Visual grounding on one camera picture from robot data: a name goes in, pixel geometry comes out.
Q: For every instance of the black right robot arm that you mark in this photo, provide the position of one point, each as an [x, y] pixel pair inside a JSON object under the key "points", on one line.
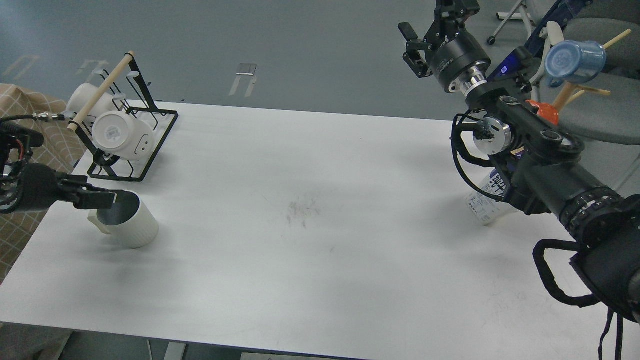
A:
{"points": [[504, 149]]}

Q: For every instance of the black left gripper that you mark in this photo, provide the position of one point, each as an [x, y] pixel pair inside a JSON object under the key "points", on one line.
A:
{"points": [[41, 187]]}

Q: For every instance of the white ribbed mug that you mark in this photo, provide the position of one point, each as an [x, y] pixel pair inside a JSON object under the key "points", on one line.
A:
{"points": [[129, 221]]}

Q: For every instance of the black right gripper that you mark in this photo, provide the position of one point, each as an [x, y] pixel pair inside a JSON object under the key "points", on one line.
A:
{"points": [[447, 51]]}

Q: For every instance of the blue folding chair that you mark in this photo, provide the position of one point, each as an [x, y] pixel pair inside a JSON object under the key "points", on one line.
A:
{"points": [[535, 15]]}

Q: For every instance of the blue white milk carton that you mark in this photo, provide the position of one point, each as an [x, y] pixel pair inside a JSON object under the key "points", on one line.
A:
{"points": [[485, 209]]}

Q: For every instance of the wooden cup tree stand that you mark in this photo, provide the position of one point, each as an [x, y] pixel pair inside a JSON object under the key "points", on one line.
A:
{"points": [[560, 93]]}

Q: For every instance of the black wire cup rack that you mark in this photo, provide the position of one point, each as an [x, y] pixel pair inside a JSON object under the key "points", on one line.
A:
{"points": [[131, 95]]}

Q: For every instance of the blue plastic cup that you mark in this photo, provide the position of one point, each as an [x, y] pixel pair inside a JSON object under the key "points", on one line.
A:
{"points": [[576, 62]]}

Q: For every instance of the silver floor plate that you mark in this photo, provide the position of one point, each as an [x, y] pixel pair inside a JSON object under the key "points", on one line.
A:
{"points": [[246, 69]]}

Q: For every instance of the orange plastic cup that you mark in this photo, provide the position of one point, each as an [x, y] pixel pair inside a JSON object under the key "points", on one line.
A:
{"points": [[545, 111]]}

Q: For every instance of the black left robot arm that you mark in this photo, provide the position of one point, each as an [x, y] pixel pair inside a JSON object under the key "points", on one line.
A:
{"points": [[17, 144]]}

